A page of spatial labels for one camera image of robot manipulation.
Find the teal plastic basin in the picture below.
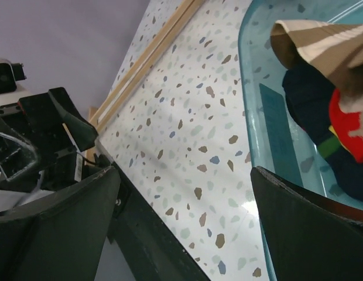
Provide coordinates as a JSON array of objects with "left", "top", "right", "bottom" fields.
[{"left": 237, "top": 0, "right": 363, "bottom": 281}]

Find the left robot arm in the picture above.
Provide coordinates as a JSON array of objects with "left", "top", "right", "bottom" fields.
[{"left": 0, "top": 87, "right": 98, "bottom": 193}]

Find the tan cream striped sock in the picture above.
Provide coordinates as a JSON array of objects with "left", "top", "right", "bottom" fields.
[{"left": 270, "top": 20, "right": 363, "bottom": 97}]

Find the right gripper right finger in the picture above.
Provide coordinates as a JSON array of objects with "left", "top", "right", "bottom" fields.
[{"left": 251, "top": 166, "right": 363, "bottom": 280}]

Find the navy green striped sock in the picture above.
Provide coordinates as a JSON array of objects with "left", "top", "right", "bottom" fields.
[{"left": 282, "top": 63, "right": 363, "bottom": 201}]

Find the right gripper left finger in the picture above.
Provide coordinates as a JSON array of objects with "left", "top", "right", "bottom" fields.
[{"left": 0, "top": 166, "right": 121, "bottom": 280}]

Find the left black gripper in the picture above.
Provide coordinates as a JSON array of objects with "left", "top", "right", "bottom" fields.
[{"left": 0, "top": 87, "right": 98, "bottom": 193}]

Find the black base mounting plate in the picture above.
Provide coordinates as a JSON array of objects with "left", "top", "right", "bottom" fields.
[{"left": 94, "top": 153, "right": 208, "bottom": 280}]

